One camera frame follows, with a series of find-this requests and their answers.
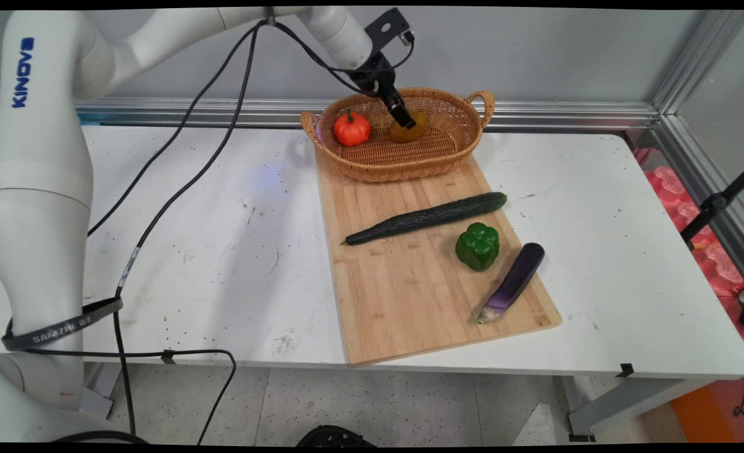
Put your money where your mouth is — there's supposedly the green bell pepper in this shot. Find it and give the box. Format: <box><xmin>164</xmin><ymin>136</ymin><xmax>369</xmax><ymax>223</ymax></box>
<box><xmin>454</xmin><ymin>222</ymin><xmax>501</xmax><ymax>272</ymax></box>

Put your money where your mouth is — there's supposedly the grey table leg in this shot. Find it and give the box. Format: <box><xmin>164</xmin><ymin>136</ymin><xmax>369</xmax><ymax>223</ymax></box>
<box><xmin>563</xmin><ymin>376</ymin><xmax>720</xmax><ymax>442</ymax></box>
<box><xmin>81</xmin><ymin>362</ymin><xmax>123</xmax><ymax>420</ymax></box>

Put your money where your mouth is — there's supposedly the small orange pumpkin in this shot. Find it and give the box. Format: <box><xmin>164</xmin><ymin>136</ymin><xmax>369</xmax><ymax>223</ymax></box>
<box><xmin>332</xmin><ymin>108</ymin><xmax>372</xmax><ymax>147</ymax></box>

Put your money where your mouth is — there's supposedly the black tripod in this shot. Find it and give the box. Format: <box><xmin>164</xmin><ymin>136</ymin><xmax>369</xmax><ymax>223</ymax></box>
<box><xmin>680</xmin><ymin>160</ymin><xmax>744</xmax><ymax>247</ymax></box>

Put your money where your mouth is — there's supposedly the wooden cutting board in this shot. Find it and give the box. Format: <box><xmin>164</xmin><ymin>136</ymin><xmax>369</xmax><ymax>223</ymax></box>
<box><xmin>314</xmin><ymin>148</ymin><xmax>563</xmax><ymax>367</ymax></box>

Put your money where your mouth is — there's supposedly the pink foam padding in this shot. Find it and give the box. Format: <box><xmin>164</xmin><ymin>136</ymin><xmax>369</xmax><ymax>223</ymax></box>
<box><xmin>635</xmin><ymin>148</ymin><xmax>744</xmax><ymax>353</ymax></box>

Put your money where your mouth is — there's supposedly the orange floor mat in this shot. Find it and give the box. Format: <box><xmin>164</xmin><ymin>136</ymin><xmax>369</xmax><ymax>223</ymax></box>
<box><xmin>670</xmin><ymin>383</ymin><xmax>743</xmax><ymax>444</ymax></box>

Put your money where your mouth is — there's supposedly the black SAMZHE velcro strap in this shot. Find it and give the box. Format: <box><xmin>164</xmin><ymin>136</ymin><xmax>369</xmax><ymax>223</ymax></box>
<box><xmin>1</xmin><ymin>296</ymin><xmax>124</xmax><ymax>352</ymax></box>

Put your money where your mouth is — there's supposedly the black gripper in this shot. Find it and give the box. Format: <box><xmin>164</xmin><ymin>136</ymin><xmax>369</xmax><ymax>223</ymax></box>
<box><xmin>349</xmin><ymin>53</ymin><xmax>419</xmax><ymax>131</ymax></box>

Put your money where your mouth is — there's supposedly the aluminium corner frame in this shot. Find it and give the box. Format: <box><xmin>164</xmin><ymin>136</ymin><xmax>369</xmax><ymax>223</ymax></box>
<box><xmin>651</xmin><ymin>9</ymin><xmax>744</xmax><ymax>293</ymax></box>

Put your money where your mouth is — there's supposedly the thick black cable with label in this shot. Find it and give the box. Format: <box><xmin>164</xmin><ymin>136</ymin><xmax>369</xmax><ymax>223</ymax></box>
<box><xmin>112</xmin><ymin>24</ymin><xmax>269</xmax><ymax>437</ymax></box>

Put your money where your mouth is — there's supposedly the dark yellow round vegetable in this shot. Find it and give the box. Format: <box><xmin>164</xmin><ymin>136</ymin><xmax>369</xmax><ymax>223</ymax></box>
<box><xmin>390</xmin><ymin>111</ymin><xmax>429</xmax><ymax>144</ymax></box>

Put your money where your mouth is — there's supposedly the long dark green cucumber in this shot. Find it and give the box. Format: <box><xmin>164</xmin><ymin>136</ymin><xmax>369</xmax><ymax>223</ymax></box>
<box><xmin>340</xmin><ymin>192</ymin><xmax>509</xmax><ymax>247</ymax></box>

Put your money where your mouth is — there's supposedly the black wrist camera mount plate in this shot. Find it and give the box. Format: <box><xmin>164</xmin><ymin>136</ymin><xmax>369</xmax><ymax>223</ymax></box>
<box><xmin>365</xmin><ymin>8</ymin><xmax>414</xmax><ymax>52</ymax></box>

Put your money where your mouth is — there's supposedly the purple eggplant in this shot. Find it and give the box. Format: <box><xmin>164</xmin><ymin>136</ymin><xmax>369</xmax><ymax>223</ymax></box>
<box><xmin>475</xmin><ymin>242</ymin><xmax>546</xmax><ymax>325</ymax></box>

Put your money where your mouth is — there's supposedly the woven wicker basket with handles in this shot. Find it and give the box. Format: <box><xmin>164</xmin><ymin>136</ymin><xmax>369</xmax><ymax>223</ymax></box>
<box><xmin>301</xmin><ymin>87</ymin><xmax>495</xmax><ymax>184</ymax></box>

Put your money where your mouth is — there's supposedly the black cable along table edge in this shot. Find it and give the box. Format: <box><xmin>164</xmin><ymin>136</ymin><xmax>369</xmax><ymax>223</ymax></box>
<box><xmin>23</xmin><ymin>348</ymin><xmax>239</xmax><ymax>445</ymax></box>

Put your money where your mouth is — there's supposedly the horizontal aluminium frame rail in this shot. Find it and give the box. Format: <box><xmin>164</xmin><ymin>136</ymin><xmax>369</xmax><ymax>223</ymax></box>
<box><xmin>73</xmin><ymin>96</ymin><xmax>660</xmax><ymax>132</ymax></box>

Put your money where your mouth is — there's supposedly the black round object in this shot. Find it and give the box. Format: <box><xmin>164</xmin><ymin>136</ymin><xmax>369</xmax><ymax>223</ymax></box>
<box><xmin>296</xmin><ymin>425</ymin><xmax>378</xmax><ymax>447</ymax></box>

